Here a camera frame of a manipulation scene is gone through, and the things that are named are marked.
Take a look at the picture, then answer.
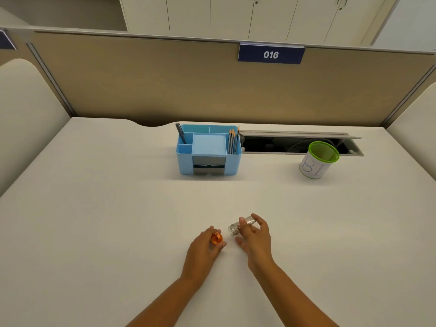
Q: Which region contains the person's left hand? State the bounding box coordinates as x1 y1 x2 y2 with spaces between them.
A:
180 227 227 287

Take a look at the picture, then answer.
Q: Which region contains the person's right hand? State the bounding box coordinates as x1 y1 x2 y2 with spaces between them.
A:
235 213 275 273

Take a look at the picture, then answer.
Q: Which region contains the clear plastic bottle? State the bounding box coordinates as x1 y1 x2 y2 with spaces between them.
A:
227 216 257 237

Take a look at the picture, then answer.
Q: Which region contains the person's right forearm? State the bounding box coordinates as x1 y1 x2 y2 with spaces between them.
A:
248 260 342 327

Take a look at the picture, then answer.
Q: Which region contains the person's left forearm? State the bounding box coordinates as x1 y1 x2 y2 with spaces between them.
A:
125 276 205 327

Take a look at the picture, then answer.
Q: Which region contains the white cup with green rim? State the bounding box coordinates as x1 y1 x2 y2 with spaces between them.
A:
299 141 340 180

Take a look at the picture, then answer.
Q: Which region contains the light blue desk organizer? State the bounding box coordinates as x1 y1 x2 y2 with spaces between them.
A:
176 124 243 177

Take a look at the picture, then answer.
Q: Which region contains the beige desk partition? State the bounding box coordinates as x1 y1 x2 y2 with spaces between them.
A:
26 26 436 129

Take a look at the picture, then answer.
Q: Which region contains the blue desk number sign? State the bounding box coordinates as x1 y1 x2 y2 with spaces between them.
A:
0 29 17 51
237 42 306 65

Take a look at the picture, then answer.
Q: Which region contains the white rounded side panel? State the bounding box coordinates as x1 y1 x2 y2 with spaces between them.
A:
386 82 436 183
0 58 71 198

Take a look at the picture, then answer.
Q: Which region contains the white cabinet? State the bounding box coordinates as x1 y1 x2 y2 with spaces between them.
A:
118 0 400 47

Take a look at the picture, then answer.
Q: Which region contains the grey desk cable tray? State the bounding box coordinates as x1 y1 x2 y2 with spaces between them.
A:
239 130 364 157

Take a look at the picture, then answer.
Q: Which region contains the white cable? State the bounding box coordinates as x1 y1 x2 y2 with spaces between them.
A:
285 139 311 154

